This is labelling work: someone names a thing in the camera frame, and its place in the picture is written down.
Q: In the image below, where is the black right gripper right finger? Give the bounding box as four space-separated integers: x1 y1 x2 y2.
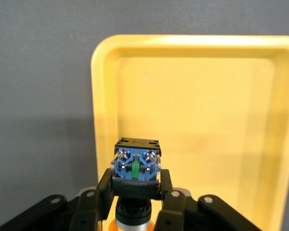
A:
154 168 263 231

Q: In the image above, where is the yellow push button switch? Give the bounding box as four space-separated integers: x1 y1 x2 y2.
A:
107 137 162 231

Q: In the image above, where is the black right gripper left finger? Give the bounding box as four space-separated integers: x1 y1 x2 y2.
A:
0 167 115 231

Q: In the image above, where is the yellow plastic tray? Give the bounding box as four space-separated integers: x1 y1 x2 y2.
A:
90 35 289 231

